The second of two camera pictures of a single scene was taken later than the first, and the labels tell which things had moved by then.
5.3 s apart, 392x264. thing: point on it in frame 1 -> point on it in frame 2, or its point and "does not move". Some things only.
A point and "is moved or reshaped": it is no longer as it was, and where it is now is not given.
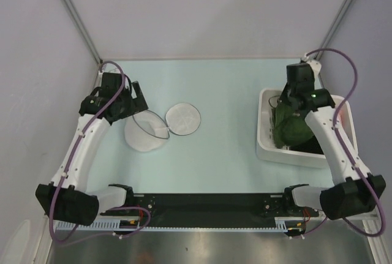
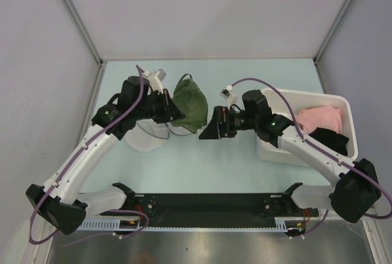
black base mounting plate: (226, 209) does not move
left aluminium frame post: (76, 14) does not move
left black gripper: (139, 105) -> (169, 111)
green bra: (290, 128) is moved or reshaped
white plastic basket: (266, 147) does not move
